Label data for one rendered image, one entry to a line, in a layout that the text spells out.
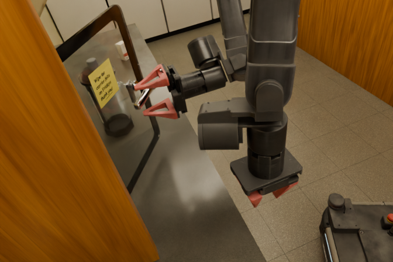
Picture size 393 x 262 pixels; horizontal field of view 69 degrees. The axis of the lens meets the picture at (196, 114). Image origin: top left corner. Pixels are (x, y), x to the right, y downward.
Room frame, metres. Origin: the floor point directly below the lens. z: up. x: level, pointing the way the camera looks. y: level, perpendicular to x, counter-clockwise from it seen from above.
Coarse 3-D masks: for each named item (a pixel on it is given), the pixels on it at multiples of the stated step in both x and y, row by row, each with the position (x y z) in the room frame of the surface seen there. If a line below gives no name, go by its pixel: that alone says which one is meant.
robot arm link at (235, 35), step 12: (216, 0) 0.71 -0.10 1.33; (228, 0) 0.68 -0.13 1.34; (228, 12) 0.66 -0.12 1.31; (240, 12) 0.66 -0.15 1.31; (228, 24) 0.64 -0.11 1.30; (240, 24) 0.63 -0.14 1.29; (228, 36) 0.62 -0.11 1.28; (240, 36) 0.60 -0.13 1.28; (228, 48) 0.59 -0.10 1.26; (240, 48) 0.58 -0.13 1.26; (240, 72) 0.54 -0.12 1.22
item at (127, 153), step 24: (96, 24) 0.56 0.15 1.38; (120, 24) 0.63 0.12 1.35; (72, 48) 0.48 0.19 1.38; (96, 48) 0.54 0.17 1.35; (120, 48) 0.60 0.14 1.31; (72, 72) 0.46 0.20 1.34; (120, 72) 0.58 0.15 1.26; (120, 96) 0.55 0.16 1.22; (96, 120) 0.46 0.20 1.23; (120, 120) 0.52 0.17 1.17; (144, 120) 0.60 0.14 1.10; (120, 144) 0.49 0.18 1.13; (144, 144) 0.57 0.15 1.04; (120, 168) 0.46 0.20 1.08
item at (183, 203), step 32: (160, 96) 0.92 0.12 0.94; (160, 128) 0.74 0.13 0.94; (192, 128) 0.71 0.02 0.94; (160, 160) 0.59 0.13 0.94; (192, 160) 0.57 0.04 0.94; (160, 192) 0.48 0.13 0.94; (192, 192) 0.46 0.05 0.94; (224, 192) 0.44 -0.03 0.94; (160, 224) 0.39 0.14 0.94; (192, 224) 0.37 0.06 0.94; (224, 224) 0.35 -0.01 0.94; (160, 256) 0.31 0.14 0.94; (192, 256) 0.29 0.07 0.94; (224, 256) 0.28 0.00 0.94; (256, 256) 0.27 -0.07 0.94
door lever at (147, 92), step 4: (152, 88) 0.58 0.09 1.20; (144, 92) 0.56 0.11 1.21; (148, 92) 0.56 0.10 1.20; (140, 96) 0.55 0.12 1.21; (144, 96) 0.55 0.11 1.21; (148, 96) 0.56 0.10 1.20; (140, 100) 0.53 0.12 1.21; (144, 100) 0.54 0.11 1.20; (136, 104) 0.52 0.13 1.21; (140, 104) 0.52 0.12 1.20; (136, 108) 0.52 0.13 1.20; (140, 108) 0.52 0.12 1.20
